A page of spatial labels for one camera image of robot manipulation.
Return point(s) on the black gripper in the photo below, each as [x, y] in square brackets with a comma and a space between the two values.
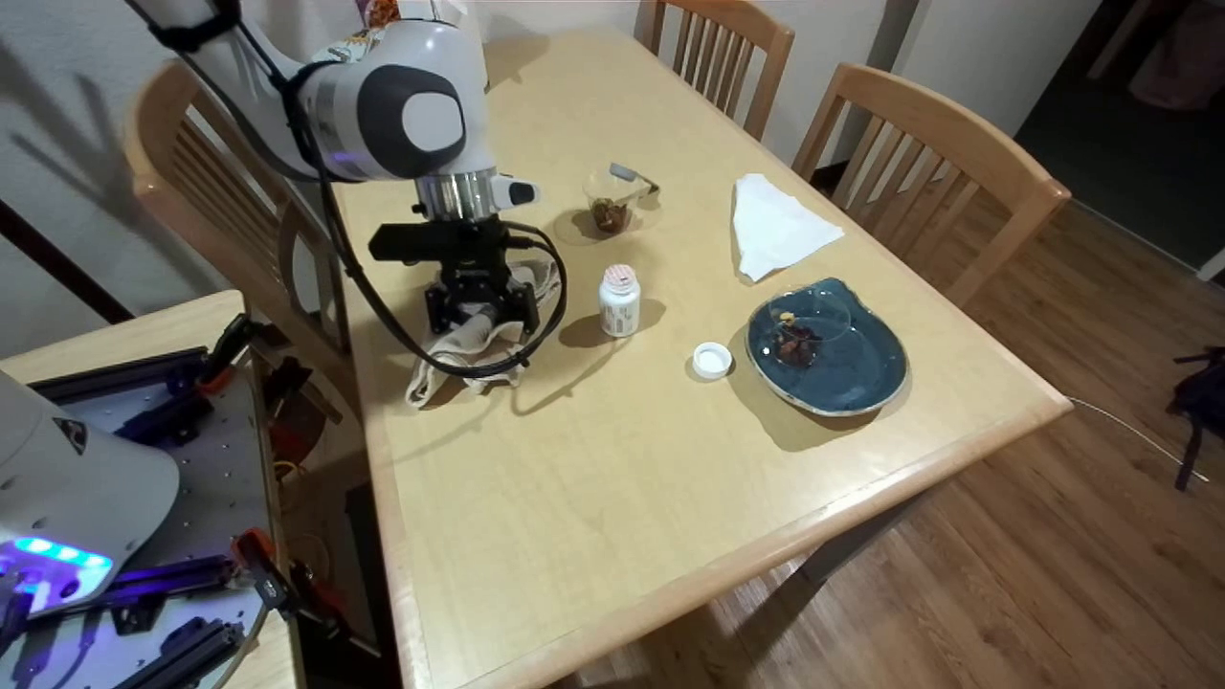
[474, 281]

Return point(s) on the white pill bottle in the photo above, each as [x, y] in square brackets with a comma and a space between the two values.
[623, 307]

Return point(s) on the brown crumbly lump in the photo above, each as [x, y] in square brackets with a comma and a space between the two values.
[608, 217]

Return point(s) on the metal spoon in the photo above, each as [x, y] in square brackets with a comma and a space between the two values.
[626, 175]

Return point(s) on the white bottle cap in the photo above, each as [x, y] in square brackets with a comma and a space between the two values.
[708, 360]

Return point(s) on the white paper napkin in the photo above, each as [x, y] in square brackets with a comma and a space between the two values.
[772, 231]

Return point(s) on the grey perforated metal plate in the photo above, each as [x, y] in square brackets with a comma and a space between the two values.
[214, 485]

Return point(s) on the dark food scraps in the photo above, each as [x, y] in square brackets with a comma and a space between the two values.
[799, 337]

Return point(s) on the blue black bar clamp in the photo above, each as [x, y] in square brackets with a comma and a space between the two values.
[167, 415]

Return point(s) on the wooden robot cart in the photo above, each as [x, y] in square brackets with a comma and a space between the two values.
[129, 323]

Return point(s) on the blue ceramic plate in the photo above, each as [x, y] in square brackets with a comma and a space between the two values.
[843, 366]

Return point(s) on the wooden slat-back chair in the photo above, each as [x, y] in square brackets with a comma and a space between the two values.
[158, 138]
[943, 129]

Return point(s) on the wooden chair back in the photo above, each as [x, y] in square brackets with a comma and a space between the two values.
[753, 28]

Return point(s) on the purple plastic tool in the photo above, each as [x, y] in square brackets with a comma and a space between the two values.
[167, 588]

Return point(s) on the black diagonal rod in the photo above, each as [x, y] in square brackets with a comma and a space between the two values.
[62, 263]

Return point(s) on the black hand tool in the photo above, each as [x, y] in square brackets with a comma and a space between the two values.
[191, 654]

